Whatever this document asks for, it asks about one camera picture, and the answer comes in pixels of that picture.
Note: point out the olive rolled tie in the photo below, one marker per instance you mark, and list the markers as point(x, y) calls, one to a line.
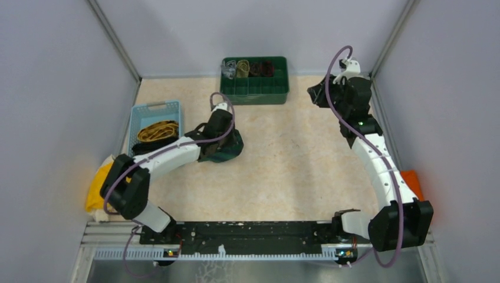
point(242, 69)

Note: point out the dark navy tie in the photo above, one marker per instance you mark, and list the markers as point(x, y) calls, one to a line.
point(147, 147)

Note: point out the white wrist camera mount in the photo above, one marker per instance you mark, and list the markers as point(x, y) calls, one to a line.
point(349, 68)

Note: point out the green compartment organizer box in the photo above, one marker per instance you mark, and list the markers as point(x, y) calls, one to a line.
point(258, 90)

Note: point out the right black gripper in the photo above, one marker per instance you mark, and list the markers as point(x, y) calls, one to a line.
point(318, 94)

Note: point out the orange cloth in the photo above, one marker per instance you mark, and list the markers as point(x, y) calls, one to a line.
point(411, 181)

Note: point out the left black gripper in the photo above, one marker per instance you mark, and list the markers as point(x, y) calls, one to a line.
point(230, 125)

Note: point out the silver rolled tie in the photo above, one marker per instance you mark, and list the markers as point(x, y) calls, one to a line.
point(228, 69)

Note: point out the light blue plastic basket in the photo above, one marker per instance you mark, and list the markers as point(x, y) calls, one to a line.
point(143, 115)

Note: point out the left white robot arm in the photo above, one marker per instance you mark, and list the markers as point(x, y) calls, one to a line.
point(126, 186)

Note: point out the red black rolled tie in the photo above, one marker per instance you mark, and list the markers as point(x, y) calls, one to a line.
point(267, 69)

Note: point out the yellow cloth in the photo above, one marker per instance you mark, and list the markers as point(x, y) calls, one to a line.
point(94, 202)

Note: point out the yellow patterned tie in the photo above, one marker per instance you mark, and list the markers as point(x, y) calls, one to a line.
point(158, 131)

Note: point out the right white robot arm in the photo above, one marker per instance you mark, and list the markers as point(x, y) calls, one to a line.
point(403, 217)

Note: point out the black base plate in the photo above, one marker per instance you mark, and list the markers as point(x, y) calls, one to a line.
point(251, 238)

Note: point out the brown rolled tie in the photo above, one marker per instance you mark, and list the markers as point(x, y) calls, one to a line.
point(255, 69)

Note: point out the green plaid tie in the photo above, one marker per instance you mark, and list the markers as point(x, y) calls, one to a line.
point(225, 150)

